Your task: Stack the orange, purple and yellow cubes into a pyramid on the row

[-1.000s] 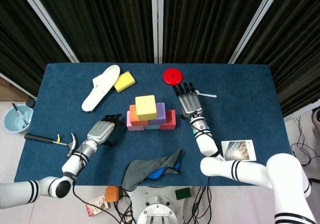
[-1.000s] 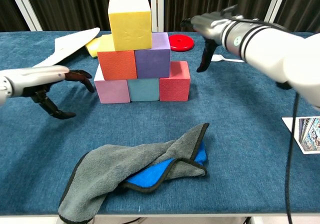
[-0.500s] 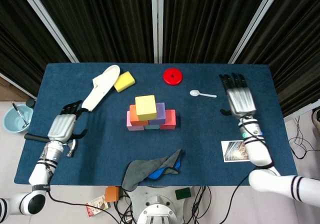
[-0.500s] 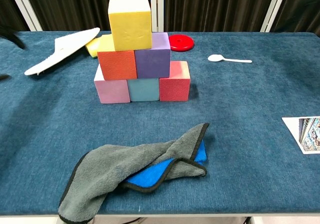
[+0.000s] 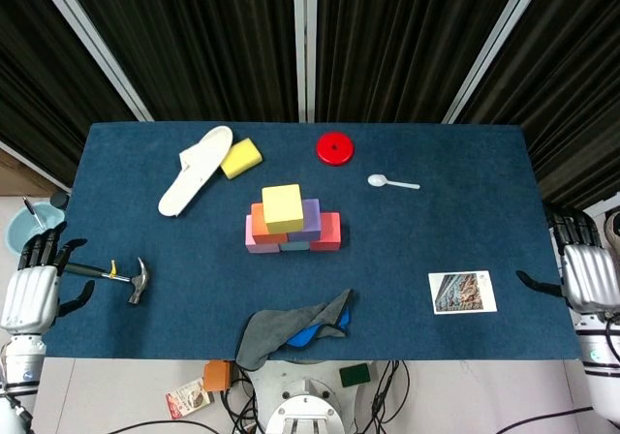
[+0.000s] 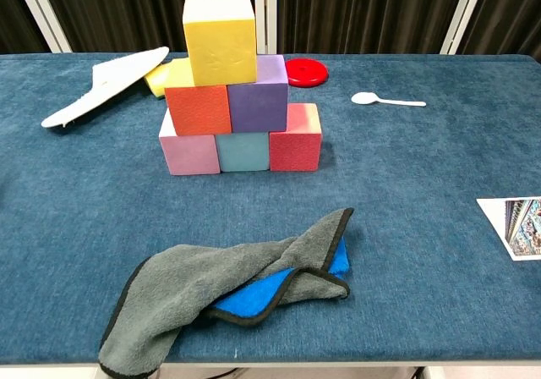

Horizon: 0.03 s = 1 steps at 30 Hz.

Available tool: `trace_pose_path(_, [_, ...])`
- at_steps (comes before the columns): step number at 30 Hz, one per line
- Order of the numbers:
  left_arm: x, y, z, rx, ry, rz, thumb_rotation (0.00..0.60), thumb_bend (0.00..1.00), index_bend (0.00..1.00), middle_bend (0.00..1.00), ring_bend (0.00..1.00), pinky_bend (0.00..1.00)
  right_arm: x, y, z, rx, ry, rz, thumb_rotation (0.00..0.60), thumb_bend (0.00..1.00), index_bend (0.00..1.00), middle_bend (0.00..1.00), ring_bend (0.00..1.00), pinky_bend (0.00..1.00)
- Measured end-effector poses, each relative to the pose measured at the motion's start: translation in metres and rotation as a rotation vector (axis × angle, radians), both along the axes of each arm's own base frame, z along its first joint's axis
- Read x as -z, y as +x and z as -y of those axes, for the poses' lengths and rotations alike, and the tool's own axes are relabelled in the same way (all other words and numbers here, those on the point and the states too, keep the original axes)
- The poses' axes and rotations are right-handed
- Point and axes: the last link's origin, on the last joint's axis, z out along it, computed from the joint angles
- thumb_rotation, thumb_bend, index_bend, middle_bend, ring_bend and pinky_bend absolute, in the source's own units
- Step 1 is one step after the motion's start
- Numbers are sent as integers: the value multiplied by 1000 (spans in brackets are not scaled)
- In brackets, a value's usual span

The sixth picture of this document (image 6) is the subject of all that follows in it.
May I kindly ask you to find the purple foam cube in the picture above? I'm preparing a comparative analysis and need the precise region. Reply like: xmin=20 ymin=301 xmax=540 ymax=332
xmin=227 ymin=54 xmax=290 ymax=134

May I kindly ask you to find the orange foam cube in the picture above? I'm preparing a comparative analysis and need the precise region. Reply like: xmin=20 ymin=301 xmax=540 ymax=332
xmin=163 ymin=85 xmax=233 ymax=137

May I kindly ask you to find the yellow foam cube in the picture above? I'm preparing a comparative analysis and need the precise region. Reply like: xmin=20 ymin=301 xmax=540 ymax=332
xmin=182 ymin=0 xmax=259 ymax=87

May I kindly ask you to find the red foam cube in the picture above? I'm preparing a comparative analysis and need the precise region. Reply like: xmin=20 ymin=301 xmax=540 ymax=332
xmin=268 ymin=102 xmax=323 ymax=173

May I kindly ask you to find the light blue foam cube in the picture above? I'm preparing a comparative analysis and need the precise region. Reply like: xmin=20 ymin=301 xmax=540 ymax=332
xmin=216 ymin=131 xmax=271 ymax=173

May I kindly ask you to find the pink foam cube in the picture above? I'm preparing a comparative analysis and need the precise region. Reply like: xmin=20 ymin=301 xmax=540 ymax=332
xmin=158 ymin=107 xmax=221 ymax=176

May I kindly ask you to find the red round disc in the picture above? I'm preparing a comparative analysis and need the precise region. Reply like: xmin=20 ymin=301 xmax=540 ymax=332
xmin=285 ymin=57 xmax=330 ymax=88

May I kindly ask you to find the white plastic spoon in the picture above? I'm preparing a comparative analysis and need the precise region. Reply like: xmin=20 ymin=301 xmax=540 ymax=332
xmin=351 ymin=91 xmax=427 ymax=107

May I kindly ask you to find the grey and blue cloth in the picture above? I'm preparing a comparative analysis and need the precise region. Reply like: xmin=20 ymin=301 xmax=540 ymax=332
xmin=97 ymin=207 xmax=355 ymax=379

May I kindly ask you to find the yellow green sponge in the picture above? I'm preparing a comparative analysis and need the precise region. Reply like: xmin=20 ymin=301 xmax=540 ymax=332
xmin=143 ymin=57 xmax=195 ymax=101

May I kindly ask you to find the blue table cover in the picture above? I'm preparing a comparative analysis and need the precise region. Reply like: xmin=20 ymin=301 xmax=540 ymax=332
xmin=0 ymin=52 xmax=541 ymax=365

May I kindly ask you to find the printed photo card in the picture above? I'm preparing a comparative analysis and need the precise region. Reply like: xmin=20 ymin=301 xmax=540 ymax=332
xmin=476 ymin=196 xmax=541 ymax=262

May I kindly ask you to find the white table frame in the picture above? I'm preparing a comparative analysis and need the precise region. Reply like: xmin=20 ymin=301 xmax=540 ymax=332
xmin=0 ymin=360 xmax=541 ymax=379

